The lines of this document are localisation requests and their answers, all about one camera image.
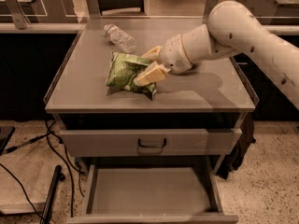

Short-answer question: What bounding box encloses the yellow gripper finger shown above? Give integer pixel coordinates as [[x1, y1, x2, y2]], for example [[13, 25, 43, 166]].
[[142, 46, 161, 61], [134, 62, 170, 87]]

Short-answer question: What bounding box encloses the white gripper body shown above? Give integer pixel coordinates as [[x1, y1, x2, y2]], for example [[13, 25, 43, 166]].
[[159, 35, 192, 74]]

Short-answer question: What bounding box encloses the green jalapeno chip bag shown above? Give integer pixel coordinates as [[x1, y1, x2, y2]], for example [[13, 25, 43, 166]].
[[106, 52, 156, 99]]

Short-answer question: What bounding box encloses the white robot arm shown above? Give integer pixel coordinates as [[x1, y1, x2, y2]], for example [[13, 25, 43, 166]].
[[134, 1, 299, 108]]

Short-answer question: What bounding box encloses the grey drawer cabinet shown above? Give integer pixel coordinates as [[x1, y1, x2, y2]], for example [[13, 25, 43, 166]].
[[45, 18, 257, 224]]

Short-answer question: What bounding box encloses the grey top drawer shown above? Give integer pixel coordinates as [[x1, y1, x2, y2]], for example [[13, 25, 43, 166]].
[[60, 128, 242, 157]]

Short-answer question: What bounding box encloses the open grey middle drawer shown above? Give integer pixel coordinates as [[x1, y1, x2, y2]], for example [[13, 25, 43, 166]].
[[67, 161, 238, 224]]

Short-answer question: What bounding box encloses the clear plastic water bottle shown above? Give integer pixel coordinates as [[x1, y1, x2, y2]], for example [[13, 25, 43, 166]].
[[104, 24, 136, 53]]

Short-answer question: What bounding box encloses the black bar on floor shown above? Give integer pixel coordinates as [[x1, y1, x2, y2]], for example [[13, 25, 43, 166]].
[[39, 165, 64, 224]]

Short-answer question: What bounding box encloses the dark device at left edge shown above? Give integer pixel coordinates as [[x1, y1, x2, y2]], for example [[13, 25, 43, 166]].
[[0, 126, 15, 155]]

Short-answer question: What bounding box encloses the black drawer handle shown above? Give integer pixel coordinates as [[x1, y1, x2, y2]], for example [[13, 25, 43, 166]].
[[137, 138, 167, 148]]

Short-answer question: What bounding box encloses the black floor cable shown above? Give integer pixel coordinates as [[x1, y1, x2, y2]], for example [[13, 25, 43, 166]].
[[0, 119, 86, 222]]

